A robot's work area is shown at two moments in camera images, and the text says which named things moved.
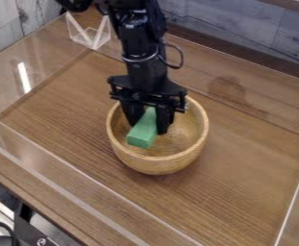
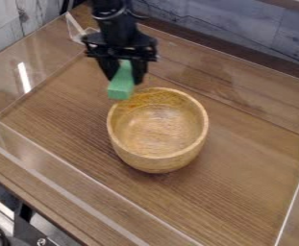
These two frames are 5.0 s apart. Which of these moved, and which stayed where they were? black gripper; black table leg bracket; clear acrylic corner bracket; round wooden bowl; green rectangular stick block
Moved: black gripper; green rectangular stick block
Stayed: clear acrylic corner bracket; black table leg bracket; round wooden bowl
